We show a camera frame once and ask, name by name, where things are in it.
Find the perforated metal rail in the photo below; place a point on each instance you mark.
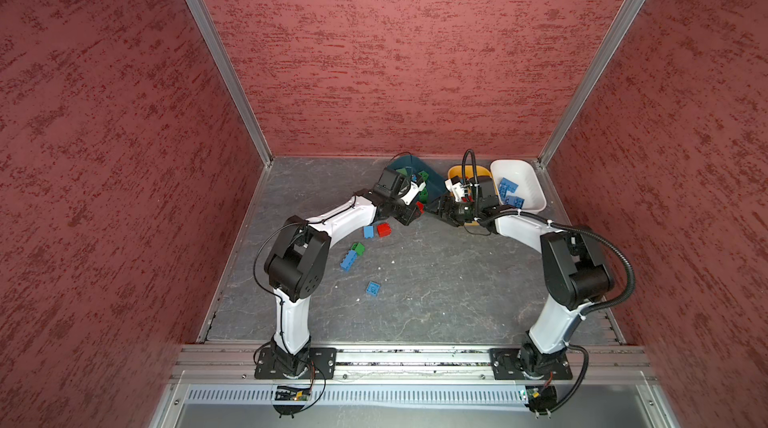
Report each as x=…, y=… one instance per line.
x=492, y=397

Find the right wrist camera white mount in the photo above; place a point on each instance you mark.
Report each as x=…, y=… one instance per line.
x=459, y=190

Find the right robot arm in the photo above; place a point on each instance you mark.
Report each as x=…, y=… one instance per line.
x=576, y=275

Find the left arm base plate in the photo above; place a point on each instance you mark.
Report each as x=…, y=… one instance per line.
x=313, y=362

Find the red square brick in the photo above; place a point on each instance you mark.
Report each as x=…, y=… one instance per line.
x=383, y=230

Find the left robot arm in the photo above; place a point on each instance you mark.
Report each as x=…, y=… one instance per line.
x=296, y=263

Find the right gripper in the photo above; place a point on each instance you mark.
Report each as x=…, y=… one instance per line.
x=450, y=211

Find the small blue brick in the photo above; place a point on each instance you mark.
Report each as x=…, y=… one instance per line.
x=368, y=231

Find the teal plastic bin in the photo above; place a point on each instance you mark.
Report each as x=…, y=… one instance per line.
x=411, y=166

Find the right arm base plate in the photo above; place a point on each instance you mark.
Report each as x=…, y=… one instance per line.
x=527, y=363

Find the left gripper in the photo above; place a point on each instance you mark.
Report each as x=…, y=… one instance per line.
x=409, y=215

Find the white plastic bin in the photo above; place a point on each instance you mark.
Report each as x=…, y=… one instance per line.
x=523, y=174

